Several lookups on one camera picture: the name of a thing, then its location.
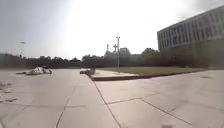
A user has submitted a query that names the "grey building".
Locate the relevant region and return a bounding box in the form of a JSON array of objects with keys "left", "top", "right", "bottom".
[{"left": 156, "top": 4, "right": 224, "bottom": 70}]

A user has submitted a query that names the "low dark object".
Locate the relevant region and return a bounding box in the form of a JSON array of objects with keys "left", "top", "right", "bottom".
[{"left": 79, "top": 67, "right": 97, "bottom": 76}]

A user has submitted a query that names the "grey paved plaza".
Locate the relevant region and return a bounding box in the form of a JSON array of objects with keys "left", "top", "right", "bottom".
[{"left": 0, "top": 68, "right": 224, "bottom": 128}]

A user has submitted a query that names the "row of trees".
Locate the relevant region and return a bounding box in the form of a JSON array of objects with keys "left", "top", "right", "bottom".
[{"left": 0, "top": 47, "right": 224, "bottom": 71}]

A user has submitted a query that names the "low pale mound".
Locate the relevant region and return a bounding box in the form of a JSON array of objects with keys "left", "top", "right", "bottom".
[{"left": 15, "top": 65, "right": 53, "bottom": 76}]

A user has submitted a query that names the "tall lamp pole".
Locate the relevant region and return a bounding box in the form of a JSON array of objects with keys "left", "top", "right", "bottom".
[{"left": 115, "top": 35, "right": 122, "bottom": 71}]

